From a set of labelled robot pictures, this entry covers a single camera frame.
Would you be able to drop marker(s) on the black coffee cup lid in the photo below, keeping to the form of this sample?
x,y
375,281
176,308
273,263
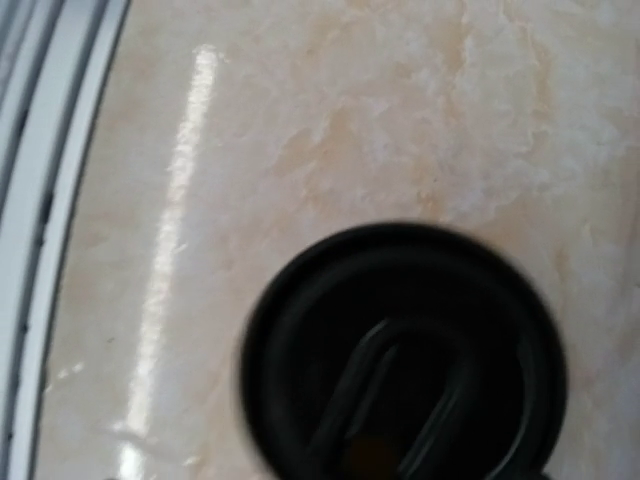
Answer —
x,y
402,351

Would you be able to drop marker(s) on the front aluminium frame rail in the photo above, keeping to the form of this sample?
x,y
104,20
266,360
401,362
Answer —
x,y
55,58

